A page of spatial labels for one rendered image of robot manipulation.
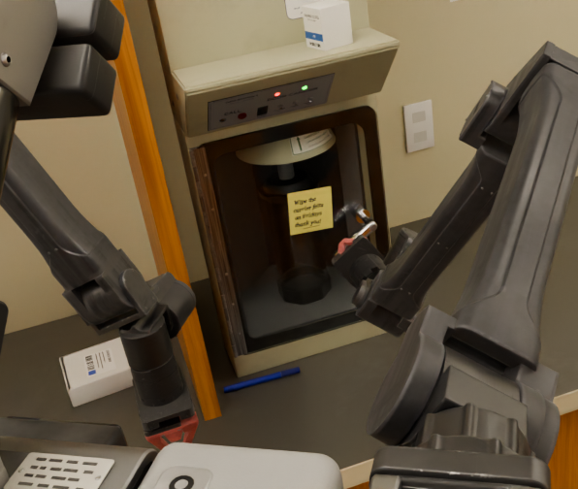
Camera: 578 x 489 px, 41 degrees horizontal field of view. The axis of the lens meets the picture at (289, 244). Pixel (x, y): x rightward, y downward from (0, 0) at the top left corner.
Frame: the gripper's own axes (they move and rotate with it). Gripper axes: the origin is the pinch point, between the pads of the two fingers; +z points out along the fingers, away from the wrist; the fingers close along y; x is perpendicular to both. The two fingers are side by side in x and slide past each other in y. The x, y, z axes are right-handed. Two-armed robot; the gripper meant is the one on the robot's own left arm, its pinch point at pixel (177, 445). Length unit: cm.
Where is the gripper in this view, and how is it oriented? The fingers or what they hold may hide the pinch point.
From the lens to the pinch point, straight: 108.4
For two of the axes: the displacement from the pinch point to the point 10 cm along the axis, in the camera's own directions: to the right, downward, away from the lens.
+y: -3.0, -4.0, 8.7
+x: -9.4, 2.7, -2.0
